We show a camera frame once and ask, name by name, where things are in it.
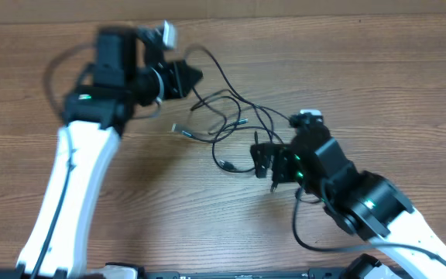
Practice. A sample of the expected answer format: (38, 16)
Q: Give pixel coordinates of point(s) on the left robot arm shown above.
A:
(129, 70)

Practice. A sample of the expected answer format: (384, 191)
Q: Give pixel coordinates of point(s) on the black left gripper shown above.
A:
(180, 88)

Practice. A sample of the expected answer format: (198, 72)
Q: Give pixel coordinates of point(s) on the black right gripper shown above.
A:
(284, 158)

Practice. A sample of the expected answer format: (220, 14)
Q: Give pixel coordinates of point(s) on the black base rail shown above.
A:
(359, 268)

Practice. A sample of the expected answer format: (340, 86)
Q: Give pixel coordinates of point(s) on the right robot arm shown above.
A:
(361, 203)

